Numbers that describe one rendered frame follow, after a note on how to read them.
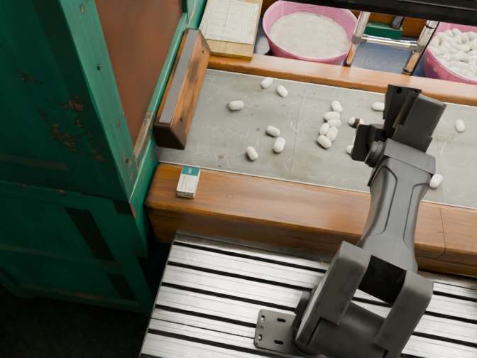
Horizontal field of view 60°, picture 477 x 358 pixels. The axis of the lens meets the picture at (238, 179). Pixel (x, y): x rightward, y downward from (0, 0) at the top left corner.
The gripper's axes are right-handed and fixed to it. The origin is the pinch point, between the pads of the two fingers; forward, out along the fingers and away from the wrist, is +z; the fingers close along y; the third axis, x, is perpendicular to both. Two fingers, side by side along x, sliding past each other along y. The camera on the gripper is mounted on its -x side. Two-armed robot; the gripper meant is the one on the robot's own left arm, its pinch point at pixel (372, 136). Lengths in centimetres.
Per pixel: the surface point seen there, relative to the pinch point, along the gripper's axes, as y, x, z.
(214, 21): 38, -19, 34
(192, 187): 33.2, 14.0, -5.4
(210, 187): 29.9, 14.5, -2.8
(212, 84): 35.0, -3.5, 22.4
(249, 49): 27.4, -12.9, 27.9
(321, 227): 7.2, 17.7, -6.7
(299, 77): 14.1, -8.0, 25.3
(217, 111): 32.3, 2.0, 15.9
